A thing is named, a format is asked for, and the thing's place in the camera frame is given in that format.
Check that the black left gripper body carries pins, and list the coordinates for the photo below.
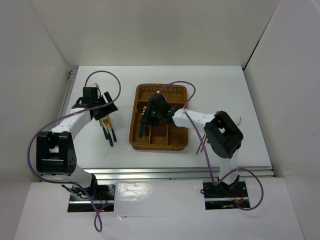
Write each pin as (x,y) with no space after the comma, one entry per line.
(104,111)

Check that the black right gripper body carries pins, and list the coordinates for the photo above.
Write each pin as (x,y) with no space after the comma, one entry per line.
(151,116)

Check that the gold spoon green handle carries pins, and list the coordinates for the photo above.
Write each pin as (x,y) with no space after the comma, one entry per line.
(146,130)
(143,121)

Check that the gold knife green handle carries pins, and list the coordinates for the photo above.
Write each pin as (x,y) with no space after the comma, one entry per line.
(104,129)

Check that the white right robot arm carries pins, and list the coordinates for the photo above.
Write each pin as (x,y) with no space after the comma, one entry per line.
(222,134)

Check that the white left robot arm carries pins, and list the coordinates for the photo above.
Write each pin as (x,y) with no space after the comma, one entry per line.
(55,151)

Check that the brown wicker cutlery tray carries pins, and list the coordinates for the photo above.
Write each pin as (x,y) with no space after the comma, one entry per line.
(161,137)

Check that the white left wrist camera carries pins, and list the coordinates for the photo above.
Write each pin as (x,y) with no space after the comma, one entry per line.
(95,85)

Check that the aluminium frame rail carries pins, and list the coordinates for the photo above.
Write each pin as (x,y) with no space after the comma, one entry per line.
(213,88)

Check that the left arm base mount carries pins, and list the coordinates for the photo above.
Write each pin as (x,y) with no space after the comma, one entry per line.
(103,199)

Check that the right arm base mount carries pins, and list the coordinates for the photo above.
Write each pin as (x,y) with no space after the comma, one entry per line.
(218,198)

